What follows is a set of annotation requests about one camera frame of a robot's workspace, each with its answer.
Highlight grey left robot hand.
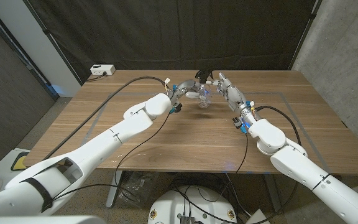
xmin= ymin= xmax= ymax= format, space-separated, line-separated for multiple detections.
xmin=169 ymin=78 xmax=213 ymax=106

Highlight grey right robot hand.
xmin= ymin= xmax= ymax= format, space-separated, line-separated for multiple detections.
xmin=205 ymin=72 xmax=259 ymax=125

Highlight clear plastic spray bottle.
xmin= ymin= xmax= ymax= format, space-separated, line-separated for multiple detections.
xmin=196 ymin=85 xmax=213 ymax=109

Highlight black backdrop curtain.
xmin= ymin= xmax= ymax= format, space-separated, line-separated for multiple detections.
xmin=23 ymin=0 xmax=323 ymax=85

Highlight white power strip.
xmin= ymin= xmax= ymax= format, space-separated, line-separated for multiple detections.
xmin=89 ymin=64 xmax=116 ymax=77

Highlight black backdrop stand pole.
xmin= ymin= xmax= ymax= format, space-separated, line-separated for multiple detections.
xmin=288 ymin=0 xmax=323 ymax=71
xmin=22 ymin=0 xmax=83 ymax=85

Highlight grey table leg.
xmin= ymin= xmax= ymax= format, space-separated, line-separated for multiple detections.
xmin=105 ymin=170 xmax=124 ymax=208
xmin=263 ymin=174 xmax=283 ymax=215

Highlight clear plastic bag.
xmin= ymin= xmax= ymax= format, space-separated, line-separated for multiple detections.
xmin=118 ymin=170 xmax=150 ymax=206

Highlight white angular block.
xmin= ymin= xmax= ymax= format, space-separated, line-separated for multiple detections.
xmin=246 ymin=208 xmax=272 ymax=224

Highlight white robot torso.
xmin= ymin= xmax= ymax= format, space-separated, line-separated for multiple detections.
xmin=147 ymin=185 xmax=238 ymax=224

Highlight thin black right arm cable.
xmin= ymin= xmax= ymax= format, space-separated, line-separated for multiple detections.
xmin=234 ymin=133 xmax=249 ymax=174

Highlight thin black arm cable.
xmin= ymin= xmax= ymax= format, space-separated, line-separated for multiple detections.
xmin=234 ymin=133 xmax=249 ymax=174
xmin=50 ymin=111 xmax=172 ymax=203

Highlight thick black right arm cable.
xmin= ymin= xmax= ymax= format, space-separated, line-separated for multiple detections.
xmin=255 ymin=105 xmax=302 ymax=224

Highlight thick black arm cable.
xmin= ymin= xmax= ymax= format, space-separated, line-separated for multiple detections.
xmin=43 ymin=76 xmax=168 ymax=161
xmin=255 ymin=105 xmax=302 ymax=224

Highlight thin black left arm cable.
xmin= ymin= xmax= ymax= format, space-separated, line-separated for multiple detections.
xmin=50 ymin=111 xmax=172 ymax=203

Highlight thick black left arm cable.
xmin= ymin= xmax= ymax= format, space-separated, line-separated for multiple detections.
xmin=43 ymin=76 xmax=168 ymax=161

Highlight black power strip cable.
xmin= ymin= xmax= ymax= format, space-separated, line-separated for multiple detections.
xmin=86 ymin=72 xmax=108 ymax=82

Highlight tangled black floor cables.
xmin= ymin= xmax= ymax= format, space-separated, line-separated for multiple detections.
xmin=166 ymin=174 xmax=251 ymax=224

